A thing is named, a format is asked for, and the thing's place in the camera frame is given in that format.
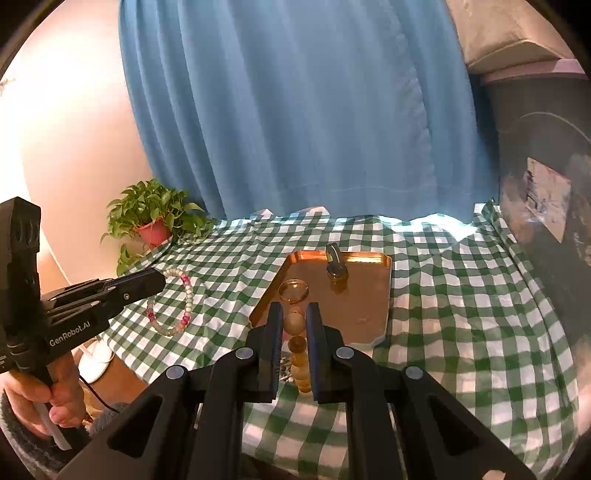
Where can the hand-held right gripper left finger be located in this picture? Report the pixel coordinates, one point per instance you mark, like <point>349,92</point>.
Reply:
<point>278,333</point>

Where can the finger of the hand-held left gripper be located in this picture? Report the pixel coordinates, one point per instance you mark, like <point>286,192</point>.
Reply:
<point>138,290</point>
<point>138,275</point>

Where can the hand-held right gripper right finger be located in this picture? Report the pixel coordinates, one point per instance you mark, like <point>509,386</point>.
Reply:
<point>314,342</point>

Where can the rose gold metal tray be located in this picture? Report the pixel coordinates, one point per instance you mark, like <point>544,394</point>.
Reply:
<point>360,300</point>

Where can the person's left hand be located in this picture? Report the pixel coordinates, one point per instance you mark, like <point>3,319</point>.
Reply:
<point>27,392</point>

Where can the gold bangle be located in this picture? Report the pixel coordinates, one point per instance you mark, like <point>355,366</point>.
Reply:
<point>293,302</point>

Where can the green plant in red pot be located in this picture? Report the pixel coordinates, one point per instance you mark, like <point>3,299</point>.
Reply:
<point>152,231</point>

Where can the white shoe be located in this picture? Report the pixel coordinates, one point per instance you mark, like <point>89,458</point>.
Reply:
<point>97,364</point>

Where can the black hair clip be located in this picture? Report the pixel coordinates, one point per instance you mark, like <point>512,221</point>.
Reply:
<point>333,258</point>

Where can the green checked tablecloth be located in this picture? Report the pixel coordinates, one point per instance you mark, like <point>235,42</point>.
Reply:
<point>461,323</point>

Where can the blue curtain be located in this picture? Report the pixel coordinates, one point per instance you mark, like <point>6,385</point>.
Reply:
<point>300,115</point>

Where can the dark printed cloth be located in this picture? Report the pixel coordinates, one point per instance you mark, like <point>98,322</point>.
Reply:
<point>531,138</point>

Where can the beige cushion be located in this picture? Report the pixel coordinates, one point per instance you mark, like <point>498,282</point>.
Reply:
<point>498,37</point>

